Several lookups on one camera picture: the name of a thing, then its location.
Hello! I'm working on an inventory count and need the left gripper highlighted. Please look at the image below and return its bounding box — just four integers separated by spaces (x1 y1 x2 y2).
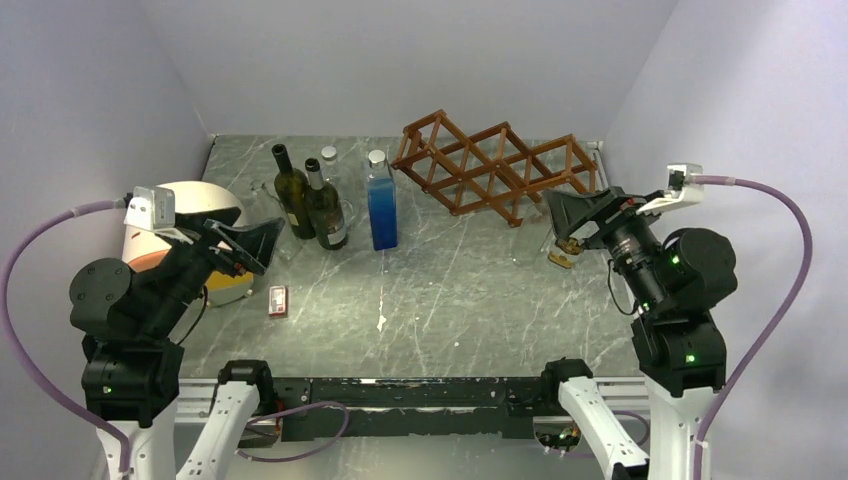
142 205 284 334

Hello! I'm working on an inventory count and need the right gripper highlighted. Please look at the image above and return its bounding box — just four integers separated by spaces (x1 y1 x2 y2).
541 182 668 310

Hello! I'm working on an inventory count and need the clear square gold-label bottle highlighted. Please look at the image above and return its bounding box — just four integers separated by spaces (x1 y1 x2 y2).
541 230 583 269

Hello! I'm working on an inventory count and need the brown wooden wine rack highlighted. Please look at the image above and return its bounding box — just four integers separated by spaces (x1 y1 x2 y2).
391 109 600 227

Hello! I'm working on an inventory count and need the blue square bottle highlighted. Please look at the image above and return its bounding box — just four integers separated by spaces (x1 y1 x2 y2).
366 149 398 251

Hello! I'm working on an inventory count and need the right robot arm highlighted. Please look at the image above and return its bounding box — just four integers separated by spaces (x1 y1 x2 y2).
539 185 738 479

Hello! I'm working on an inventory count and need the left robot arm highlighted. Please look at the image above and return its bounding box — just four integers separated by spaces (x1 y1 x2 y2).
69 208 284 479

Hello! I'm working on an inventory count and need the dark green open wine bottle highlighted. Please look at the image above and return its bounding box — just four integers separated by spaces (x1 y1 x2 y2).
271 143 316 240

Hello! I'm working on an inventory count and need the dark green labelled wine bottle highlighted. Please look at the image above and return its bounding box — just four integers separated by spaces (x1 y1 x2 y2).
305 158 348 250

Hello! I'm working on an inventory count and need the clear bottle silver cap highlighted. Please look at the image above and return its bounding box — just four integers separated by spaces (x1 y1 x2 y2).
320 145 347 199

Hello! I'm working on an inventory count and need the small red box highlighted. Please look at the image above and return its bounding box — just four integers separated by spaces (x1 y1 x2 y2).
268 285 289 317

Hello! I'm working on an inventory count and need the cream and orange cylinder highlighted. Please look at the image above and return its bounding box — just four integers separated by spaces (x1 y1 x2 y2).
121 180 256 308

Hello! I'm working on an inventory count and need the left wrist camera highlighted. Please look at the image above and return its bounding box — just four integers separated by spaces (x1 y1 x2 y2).
124 186 184 240

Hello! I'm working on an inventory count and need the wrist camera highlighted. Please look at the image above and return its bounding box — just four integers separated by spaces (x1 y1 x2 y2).
637 163 704 215
124 186 184 240

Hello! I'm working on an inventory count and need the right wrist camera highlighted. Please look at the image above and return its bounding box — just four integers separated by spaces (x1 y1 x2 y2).
637 163 704 215

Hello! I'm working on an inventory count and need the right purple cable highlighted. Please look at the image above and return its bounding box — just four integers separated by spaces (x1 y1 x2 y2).
688 173 814 480

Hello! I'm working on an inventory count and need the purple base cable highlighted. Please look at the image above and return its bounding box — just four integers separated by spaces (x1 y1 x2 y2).
233 400 351 464

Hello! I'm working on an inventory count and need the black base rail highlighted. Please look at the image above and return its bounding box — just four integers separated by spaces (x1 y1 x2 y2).
255 377 566 442

